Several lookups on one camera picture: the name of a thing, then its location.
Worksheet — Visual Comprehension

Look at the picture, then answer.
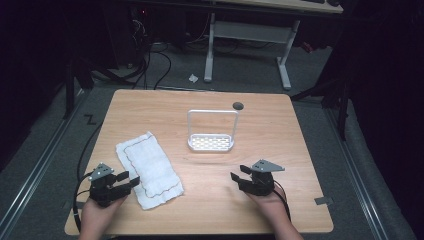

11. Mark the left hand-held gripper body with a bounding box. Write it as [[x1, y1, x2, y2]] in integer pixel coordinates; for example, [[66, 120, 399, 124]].
[[87, 162, 133, 209]]

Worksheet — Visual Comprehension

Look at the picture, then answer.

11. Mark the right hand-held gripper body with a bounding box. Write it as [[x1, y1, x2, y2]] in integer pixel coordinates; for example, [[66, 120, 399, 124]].
[[237, 159, 286, 197]]

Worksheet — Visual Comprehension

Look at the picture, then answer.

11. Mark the white towel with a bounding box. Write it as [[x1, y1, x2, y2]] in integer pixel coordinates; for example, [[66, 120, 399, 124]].
[[115, 130, 185, 211]]

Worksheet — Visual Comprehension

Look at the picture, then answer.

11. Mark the white towel rack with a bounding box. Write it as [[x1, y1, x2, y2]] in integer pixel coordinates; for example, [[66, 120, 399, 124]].
[[186, 109, 240, 154]]

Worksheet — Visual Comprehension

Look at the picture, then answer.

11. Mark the person's left hand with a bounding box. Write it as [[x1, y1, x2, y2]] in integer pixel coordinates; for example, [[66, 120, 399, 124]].
[[80, 195, 130, 223]]

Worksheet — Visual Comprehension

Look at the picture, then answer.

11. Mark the person's right hand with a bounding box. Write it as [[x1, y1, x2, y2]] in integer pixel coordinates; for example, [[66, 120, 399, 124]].
[[245, 187, 290, 223]]

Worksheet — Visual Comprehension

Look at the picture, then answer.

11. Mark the grey tape strip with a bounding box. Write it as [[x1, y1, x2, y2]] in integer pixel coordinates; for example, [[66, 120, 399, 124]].
[[313, 196, 335, 206]]

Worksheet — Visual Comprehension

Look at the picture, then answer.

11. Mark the black stand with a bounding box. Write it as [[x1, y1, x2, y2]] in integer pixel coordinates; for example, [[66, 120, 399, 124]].
[[62, 55, 135, 120], [290, 65, 352, 142]]

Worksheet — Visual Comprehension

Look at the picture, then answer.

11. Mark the white-legged desk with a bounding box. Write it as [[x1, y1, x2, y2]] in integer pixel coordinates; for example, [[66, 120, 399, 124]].
[[202, 0, 345, 91]]

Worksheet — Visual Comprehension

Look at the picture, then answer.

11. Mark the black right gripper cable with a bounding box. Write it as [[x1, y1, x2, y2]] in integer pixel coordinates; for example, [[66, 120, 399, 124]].
[[273, 185, 292, 223]]

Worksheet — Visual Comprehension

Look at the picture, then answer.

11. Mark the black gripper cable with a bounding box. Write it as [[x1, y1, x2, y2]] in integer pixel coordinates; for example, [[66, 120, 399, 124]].
[[72, 171, 96, 234], [273, 185, 292, 223]]

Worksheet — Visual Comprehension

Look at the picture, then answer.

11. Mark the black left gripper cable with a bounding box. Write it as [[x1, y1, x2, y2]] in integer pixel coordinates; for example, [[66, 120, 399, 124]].
[[72, 171, 96, 234]]

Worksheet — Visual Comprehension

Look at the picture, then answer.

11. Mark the black floor cable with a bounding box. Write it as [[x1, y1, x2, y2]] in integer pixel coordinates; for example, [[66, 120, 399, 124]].
[[76, 122, 104, 182]]

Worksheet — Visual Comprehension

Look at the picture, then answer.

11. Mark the metal floor rail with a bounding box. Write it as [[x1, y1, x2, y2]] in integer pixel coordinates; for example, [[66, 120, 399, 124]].
[[324, 107, 390, 240], [0, 89, 88, 236]]

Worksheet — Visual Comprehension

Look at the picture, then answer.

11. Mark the bundle of black cables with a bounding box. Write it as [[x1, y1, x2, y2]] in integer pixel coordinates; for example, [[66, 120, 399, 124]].
[[130, 13, 173, 91]]

